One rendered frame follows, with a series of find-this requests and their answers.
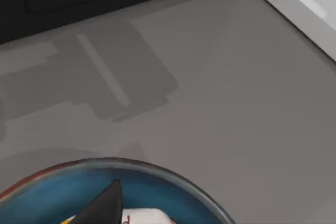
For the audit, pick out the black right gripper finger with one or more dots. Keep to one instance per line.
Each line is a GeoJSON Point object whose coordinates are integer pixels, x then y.
{"type": "Point", "coordinates": [109, 205]}

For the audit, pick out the blue round plate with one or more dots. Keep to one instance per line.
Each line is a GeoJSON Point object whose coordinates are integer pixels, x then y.
{"type": "Point", "coordinates": [65, 184]}

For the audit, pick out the white item with red print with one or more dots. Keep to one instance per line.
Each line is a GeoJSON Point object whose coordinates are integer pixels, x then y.
{"type": "Point", "coordinates": [147, 216]}

